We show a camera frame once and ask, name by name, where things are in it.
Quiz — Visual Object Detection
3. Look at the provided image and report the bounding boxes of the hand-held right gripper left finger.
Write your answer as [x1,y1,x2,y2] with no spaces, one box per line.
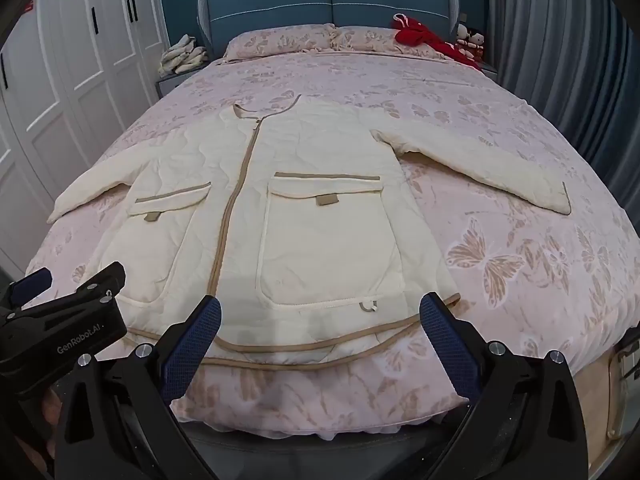
[52,295,223,480]

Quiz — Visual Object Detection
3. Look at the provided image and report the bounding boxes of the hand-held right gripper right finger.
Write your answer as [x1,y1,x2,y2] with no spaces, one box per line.
[419,292,592,480]

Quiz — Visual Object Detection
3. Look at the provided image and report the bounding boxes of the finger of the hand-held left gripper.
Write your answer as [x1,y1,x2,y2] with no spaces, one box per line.
[27,261,127,317]
[0,267,54,311]

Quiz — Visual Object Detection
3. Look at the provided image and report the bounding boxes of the cream quilted jacket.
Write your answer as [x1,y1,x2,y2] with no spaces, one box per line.
[47,94,572,365]

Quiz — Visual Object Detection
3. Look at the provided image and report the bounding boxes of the pink floral bed blanket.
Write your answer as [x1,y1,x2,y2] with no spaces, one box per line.
[24,42,640,436]

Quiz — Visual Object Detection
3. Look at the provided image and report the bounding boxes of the white wardrobe doors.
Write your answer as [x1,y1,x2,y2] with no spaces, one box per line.
[0,0,171,266]

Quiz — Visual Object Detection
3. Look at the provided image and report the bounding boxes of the pile of beige cloths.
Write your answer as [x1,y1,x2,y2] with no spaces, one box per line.
[159,34,210,77]

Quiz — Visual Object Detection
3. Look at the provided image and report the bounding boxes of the pink floral pillow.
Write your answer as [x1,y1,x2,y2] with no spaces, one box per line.
[222,23,337,62]
[332,25,453,59]

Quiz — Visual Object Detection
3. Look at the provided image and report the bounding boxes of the red cloth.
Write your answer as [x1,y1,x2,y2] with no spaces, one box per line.
[392,13,482,67]

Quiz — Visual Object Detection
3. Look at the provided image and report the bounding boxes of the grey curtain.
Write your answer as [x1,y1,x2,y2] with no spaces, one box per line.
[486,0,640,191]

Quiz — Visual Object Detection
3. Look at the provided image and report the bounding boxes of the blue upholstered headboard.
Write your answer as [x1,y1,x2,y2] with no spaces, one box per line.
[196,0,460,61]

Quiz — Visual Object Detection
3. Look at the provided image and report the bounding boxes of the wooden bed frame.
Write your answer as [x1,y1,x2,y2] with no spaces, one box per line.
[575,330,640,480]

